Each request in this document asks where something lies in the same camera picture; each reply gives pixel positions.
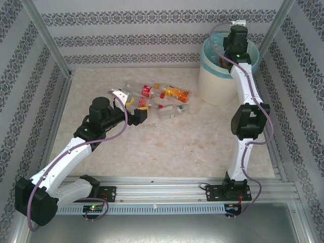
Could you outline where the clear bottle red label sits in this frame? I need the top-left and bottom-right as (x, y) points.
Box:
(125, 82), (166, 99)
(128, 95), (164, 110)

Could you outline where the clear bottle green white cap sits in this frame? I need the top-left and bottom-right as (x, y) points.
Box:
(156, 105), (190, 122)

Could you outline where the white waste bin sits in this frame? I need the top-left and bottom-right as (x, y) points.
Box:
(197, 37), (260, 106)

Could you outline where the orange juice bottle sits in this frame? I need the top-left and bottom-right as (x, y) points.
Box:
(154, 83), (190, 103)

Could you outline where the grey metal panel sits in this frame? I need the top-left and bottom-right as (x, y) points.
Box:
(15, 202), (314, 243)

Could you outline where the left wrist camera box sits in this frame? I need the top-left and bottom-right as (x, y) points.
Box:
(110, 88), (134, 107)

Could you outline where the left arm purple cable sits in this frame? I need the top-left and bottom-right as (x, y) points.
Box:
(26, 90), (128, 232)

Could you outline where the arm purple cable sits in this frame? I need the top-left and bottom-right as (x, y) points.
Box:
(210, 21), (275, 218)
(26, 90), (128, 232)

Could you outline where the aluminium corner post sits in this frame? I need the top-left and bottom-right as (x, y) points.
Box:
(257, 0), (296, 63)
(20, 0), (74, 78)

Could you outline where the aluminium side rail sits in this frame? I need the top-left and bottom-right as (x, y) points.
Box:
(249, 75), (289, 182)
(34, 72), (75, 185)

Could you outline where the aluminium mounting rail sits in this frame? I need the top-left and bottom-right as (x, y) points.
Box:
(24, 176), (302, 203)

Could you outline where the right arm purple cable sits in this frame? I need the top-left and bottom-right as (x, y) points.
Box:
(210, 21), (275, 218)

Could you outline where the slotted grey cable duct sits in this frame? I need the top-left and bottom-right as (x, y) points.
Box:
(55, 204), (226, 215)

